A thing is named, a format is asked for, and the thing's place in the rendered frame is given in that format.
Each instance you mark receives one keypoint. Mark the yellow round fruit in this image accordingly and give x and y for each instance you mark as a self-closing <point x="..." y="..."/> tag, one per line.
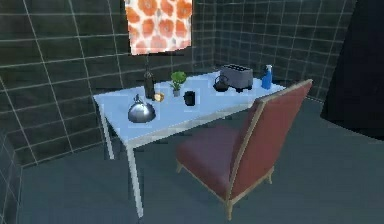
<point x="159" y="97"/>

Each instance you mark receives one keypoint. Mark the pale blue table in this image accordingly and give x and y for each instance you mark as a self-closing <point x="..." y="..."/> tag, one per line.
<point x="200" y="110"/>

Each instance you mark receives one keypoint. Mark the black mug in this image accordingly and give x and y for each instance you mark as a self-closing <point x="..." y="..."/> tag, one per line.
<point x="189" y="98"/>

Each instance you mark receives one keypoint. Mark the green potted plant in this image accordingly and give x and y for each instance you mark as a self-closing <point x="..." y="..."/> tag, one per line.
<point x="177" y="81"/>

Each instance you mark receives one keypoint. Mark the silver kettle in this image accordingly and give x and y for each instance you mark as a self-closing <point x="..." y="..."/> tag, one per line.
<point x="141" y="112"/>

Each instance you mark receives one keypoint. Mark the dark glass bottle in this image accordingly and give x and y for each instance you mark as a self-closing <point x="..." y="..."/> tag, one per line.
<point x="149" y="83"/>

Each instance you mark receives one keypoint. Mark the grey toaster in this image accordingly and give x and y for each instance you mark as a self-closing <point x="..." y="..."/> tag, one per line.
<point x="237" y="76"/>

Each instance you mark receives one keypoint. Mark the red upholstered wooden chair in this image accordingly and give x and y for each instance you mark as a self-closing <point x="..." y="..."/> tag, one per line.
<point x="240" y="146"/>

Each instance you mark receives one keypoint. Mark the blue spray bottle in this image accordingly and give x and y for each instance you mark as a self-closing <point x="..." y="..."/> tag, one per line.
<point x="267" y="78"/>

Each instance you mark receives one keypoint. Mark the black fridge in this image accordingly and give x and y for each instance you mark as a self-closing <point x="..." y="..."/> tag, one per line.
<point x="358" y="66"/>

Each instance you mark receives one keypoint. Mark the orange flowered wall picture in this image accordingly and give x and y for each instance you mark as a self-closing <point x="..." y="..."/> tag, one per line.
<point x="159" y="25"/>

